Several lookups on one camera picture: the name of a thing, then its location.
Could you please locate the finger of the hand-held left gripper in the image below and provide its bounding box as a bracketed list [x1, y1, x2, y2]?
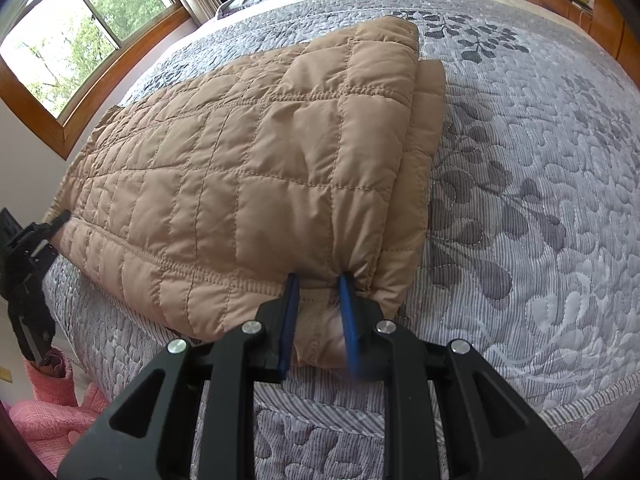
[31, 209, 72, 256]

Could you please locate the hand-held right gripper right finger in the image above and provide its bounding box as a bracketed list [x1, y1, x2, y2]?
[337, 271, 585, 480]

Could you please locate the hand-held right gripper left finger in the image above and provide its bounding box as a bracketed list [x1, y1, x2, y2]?
[56, 272, 302, 480]

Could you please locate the tan quilted jacket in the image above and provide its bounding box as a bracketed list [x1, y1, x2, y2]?
[42, 15, 447, 368]

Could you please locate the person's pink checked clothing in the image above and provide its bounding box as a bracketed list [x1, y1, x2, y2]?
[0, 382, 111, 463]

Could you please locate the grey floral quilted bedspread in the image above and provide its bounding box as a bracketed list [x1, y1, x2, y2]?
[42, 0, 640, 480]

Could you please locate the wide wooden-framed window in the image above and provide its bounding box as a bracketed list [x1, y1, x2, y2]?
[0, 0, 193, 161]

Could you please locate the wooden desk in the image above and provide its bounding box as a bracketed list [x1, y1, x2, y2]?
[525, 0, 596, 31]

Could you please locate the wooden wardrobe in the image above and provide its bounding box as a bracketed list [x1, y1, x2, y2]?
[590, 0, 640, 76]

